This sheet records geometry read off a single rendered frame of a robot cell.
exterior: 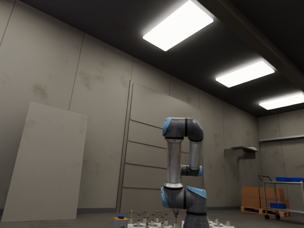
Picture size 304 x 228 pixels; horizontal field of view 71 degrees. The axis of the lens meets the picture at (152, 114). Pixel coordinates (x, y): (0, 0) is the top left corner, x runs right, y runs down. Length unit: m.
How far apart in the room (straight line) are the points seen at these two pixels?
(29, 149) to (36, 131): 0.27
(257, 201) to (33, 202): 5.31
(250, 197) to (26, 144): 5.55
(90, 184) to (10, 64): 2.35
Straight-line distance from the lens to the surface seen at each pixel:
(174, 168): 1.30
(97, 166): 4.13
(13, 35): 4.30
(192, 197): 1.32
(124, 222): 1.49
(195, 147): 1.38
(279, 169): 8.87
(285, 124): 9.02
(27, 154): 3.38
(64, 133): 3.57
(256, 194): 6.68
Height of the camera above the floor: 0.53
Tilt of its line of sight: 18 degrees up
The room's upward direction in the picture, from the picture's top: 4 degrees clockwise
